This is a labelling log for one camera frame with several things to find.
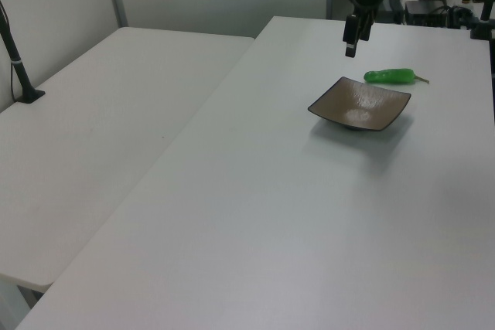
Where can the black electronics box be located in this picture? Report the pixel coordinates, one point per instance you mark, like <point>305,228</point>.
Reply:
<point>425,11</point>

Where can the green cucumber toy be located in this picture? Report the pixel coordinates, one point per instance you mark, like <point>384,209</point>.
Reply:
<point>388,76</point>

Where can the black clamp stand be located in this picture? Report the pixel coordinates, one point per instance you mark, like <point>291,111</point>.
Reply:
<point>483,22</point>

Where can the black camera pole with base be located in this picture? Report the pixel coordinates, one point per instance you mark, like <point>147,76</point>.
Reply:
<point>17,65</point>

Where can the square brown ceramic plate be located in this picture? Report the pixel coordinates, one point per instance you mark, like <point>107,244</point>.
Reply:
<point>357,104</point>

